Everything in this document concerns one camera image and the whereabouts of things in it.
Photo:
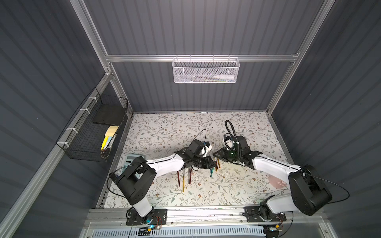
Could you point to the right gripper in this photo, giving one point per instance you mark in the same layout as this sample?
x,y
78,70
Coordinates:
x,y
225,154

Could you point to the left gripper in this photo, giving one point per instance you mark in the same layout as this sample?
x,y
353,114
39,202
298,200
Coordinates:
x,y
205,162

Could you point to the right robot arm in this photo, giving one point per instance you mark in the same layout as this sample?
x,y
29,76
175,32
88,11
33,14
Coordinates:
x,y
308,193

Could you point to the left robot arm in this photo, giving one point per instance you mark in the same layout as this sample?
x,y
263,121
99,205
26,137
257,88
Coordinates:
x,y
135,181

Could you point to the white marker in basket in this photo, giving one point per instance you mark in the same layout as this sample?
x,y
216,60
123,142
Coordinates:
x,y
224,77

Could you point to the light blue calculator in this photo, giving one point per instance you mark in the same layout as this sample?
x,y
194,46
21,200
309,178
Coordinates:
x,y
128,159

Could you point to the yellow sticky notes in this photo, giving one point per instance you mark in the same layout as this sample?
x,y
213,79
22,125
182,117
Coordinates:
x,y
108,137

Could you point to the black notebook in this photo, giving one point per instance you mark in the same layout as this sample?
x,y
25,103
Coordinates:
x,y
109,115

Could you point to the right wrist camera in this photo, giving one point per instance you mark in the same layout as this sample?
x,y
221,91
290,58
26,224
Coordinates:
x,y
229,143

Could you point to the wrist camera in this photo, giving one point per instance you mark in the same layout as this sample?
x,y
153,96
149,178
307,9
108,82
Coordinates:
x,y
229,143
206,149

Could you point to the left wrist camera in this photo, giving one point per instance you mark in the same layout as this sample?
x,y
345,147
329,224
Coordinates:
x,y
206,149

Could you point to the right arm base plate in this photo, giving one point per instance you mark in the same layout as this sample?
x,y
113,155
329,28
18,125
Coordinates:
x,y
262,214

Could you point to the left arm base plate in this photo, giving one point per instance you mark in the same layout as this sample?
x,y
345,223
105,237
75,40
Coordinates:
x,y
154,217

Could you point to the white wire mesh basket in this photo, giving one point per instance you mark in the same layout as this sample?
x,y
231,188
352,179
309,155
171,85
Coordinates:
x,y
201,70

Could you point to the black wire mesh basket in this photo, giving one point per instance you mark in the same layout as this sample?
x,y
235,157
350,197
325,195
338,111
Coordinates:
x,y
82,139

